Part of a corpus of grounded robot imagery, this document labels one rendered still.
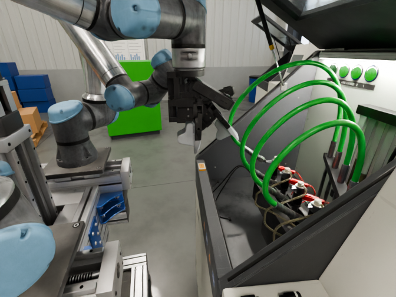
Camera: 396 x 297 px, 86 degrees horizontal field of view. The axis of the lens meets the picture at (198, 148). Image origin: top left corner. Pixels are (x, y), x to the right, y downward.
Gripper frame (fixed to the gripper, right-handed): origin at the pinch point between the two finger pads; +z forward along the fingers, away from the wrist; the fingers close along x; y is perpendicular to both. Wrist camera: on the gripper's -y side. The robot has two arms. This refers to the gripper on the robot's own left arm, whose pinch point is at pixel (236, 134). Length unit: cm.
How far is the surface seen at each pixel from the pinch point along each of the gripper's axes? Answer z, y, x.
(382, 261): 27.1, -5.7, 35.2
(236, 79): -40, -95, -696
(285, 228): 28.1, 6.6, 11.9
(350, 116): 13.0, -24.3, 12.8
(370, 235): 24.9, -7.4, 32.0
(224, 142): 4.0, 8.3, -34.2
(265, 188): 10.5, 2.3, 22.0
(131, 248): 27, 126, -75
